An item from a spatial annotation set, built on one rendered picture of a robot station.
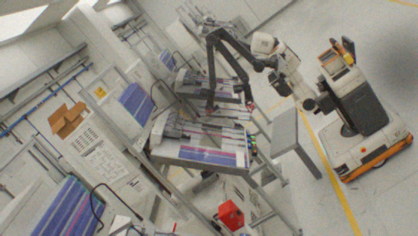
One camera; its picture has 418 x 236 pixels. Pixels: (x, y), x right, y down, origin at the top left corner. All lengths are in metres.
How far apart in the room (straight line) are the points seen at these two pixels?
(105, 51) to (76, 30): 0.59
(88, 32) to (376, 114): 4.59
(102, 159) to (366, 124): 1.97
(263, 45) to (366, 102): 0.86
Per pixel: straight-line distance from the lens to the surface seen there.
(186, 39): 7.38
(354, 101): 2.72
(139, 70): 3.90
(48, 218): 1.60
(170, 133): 2.83
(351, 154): 2.87
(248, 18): 10.40
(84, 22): 6.03
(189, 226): 2.91
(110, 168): 2.71
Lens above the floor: 1.89
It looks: 17 degrees down
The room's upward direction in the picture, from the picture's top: 40 degrees counter-clockwise
